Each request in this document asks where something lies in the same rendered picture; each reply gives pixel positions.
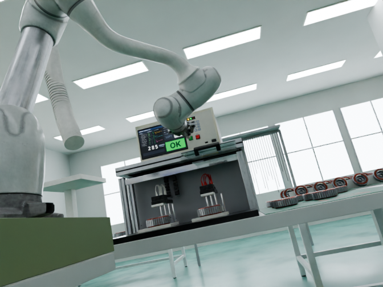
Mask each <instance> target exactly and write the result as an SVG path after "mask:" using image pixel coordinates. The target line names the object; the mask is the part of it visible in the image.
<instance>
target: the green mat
mask: <svg viewBox="0 0 383 287"><path fill-rule="evenodd" d="M381 191H383V186H379V187H371V188H363V189H358V190H350V191H347V192H342V193H338V195H337V196H334V197H331V198H324V199H319V200H321V201H318V200H309V201H305V200H302V201H299V203H298V204H296V205H293V206H287V207H282V208H272V207H267V208H262V209H259V211H260V212H261V213H263V214H265V215H268V214H273V213H276V212H282V211H287V210H293V209H296V208H302V207H307V206H313V205H316V204H322V203H327V202H332V201H336V200H342V199H347V198H352V197H356V196H362V195H367V194H372V193H376V192H381ZM360 192H361V193H360ZM364 192H365V193H364Z"/></svg>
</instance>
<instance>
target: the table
mask: <svg viewBox="0 0 383 287"><path fill-rule="evenodd" d="M378 173H379V175H378ZM368 175H373V178H374V179H375V180H376V181H379V182H381V183H376V184H371V185H367V184H368V182H369V178H368V177H367V176H368ZM381 175H382V176H381ZM357 178H358V179H357ZM349 179H352V181H353V183H354V184H355V185H358V186H360V187H356V188H352V189H348V191H350V190H357V189H360V188H366V187H371V186H377V185H383V168H382V169H376V170H375V171H374V172H373V173H356V174H354V175H353V176H346V177H336V178H335V179H334V180H328V181H326V180H325V181H318V182H315V183H314V184H305V185H304V186H303V185H298V186H296V187H295V188H287V189H285V190H283V191H281V192H280V197H281V199H284V198H287V197H290V195H289V192H291V191H294V194H295V196H297V195H301V194H307V193H309V191H308V188H311V187H313V190H314V192H315V191H321V190H327V189H328V185H327V184H330V183H332V186H333V187H334V188H335V187H340V186H348V182H347V180H349ZM360 179H361V180H360ZM362 181H364V182H362ZM337 182H338V183H337ZM339 183H341V184H339ZM366 185H367V186H366ZM318 186H319V187H318ZM320 187H321V188H320ZM323 187H324V188H323ZM298 190H299V191H298ZM303 190H304V191H303ZM301 191H302V192H301ZM287 195H288V196H287ZM298 227H299V231H300V234H301V239H302V241H303V245H304V249H305V252H306V253H305V254H302V255H301V254H300V251H299V246H298V242H297V240H296V236H295V232H294V228H293V226H288V227H287V228H288V231H289V234H290V238H291V242H292V246H293V249H294V253H295V257H296V261H297V264H298V267H299V271H300V275H301V276H302V277H305V276H306V272H305V269H306V270H307V271H308V273H309V274H310V275H311V276H312V277H313V281H314V283H315V287H323V283H322V280H321V277H320V273H319V269H318V267H317V263H316V259H315V257H318V256H324V255H330V254H334V253H340V252H346V251H353V250H357V249H363V248H369V247H376V246H379V245H382V244H381V241H380V240H379V241H373V242H368V243H362V244H356V245H350V246H346V247H340V248H334V249H327V250H324V251H318V252H313V249H312V245H311V242H310V239H309V236H308V232H307V228H306V225H305V223H303V224H298ZM305 259H308V263H307V262H306V261H305Z"/></svg>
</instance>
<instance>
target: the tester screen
mask: <svg viewBox="0 0 383 287"><path fill-rule="evenodd" d="M138 133H139V137H140V145H141V151H142V158H147V157H151V156H154V155H159V154H164V153H168V152H171V151H175V150H171V151H166V145H165V143H166V142H169V141H174V140H178V139H182V138H184V139H185V137H184V136H181V137H177V138H172V139H169V140H165V137H164V135H166V134H168V129H167V128H165V127H163V126H158V127H155V128H150V129H146V130H142V131H139V132H138ZM157 144H158V149H154V150H150V151H148V146H153V145H157ZM184 148H186V147H183V148H180V149H184ZM160 149H165V151H163V152H160V153H156V154H152V155H147V156H143V154H144V153H148V152H151V151H156V150H160ZM180 149H176V150H180Z"/></svg>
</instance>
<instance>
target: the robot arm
mask: <svg viewBox="0 0 383 287"><path fill-rule="evenodd" d="M69 18H70V19H72V20H73V21H74V22H75V23H76V24H78V25H79V26H80V27H81V28H82V29H83V30H84V31H86V32H87V33H88V34H89V35H90V36H91V37H93V38H94V40H96V41H97V42H98V43H100V44H101V45H102V46H104V47H105V48H107V49H109V50H111V51H114V52H117V53H119V54H122V55H126V56H131V57H134V58H139V59H144V60H148V61H151V62H156V63H160V64H164V65H167V66H168V67H170V68H172V69H173V70H174V71H175V73H176V74H177V77H178V82H177V84H178V86H179V90H177V91H176V92H174V93H173V94H172V95H170V96H164V97H161V98H159V99H157V100H156V102H155V103H154V106H153V113H154V116H155V118H156V120H157V121H158V122H159V123H160V124H161V125H162V126H163V127H165V128H167V129H168V133H169V134H174V135H176V136H181V135H182V136H185V137H186V138H187V139H190V135H191V133H193V130H194V128H195V123H194V121H192V122H190V123H189V122H187V120H186V119H187V118H188V117H189V116H190V115H191V114H192V113H193V112H194V111H195V110H196V109H198V108H200V107H201V106H202V105H204V104H205V103H206V102H208V101H209V100H210V99H211V98H212V97H213V96H214V95H215V93H216V92H217V91H218V90H219V87H220V86H221V82H222V78H221V76H220V74H219V72H218V70H217V69H216V68H214V67H211V66H207V67H203V68H202V69H201V68H199V66H193V65H191V64H189V63H188V62H187V61H186V60H185V59H184V58H182V57H181V56H179V55H178V54H176V53H175V52H172V51H169V50H167V49H164V48H161V47H157V46H153V45H151V44H147V43H143V42H140V41H137V40H133V39H130V38H126V37H124V36H122V35H119V34H118V33H116V32H114V31H113V30H112V29H111V28H110V27H109V26H108V25H107V23H106V21H105V20H104V18H103V17H102V15H101V14H100V12H99V10H98V8H97V7H96V5H95V3H94V1H93V0H26V3H25V5H24V7H23V10H22V13H21V19H20V22H19V30H20V32H21V36H20V38H19V41H18V44H17V46H16V49H15V52H14V54H13V57H12V60H11V63H10V65H9V68H8V70H7V73H6V76H5V79H4V81H3V84H2V87H1V90H0V218H63V217H64V214H60V213H55V212H54V211H55V205H54V203H50V202H43V186H44V177H45V168H46V146H45V138H44V133H43V130H42V127H41V125H40V123H39V121H38V119H37V118H36V117H35V116H34V115H33V114H32V112H33V110H34V106H35V102H36V99H37V97H38V93H39V89H40V86H41V83H42V80H43V76H44V73H45V70H46V67H47V63H48V59H49V57H50V53H51V50H52V48H53V47H54V46H56V45H57V44H58V43H59V41H60V39H61V37H62V34H63V32H64V30H65V28H66V26H67V22H68V20H69ZM188 127H190V129H189V128H188Z"/></svg>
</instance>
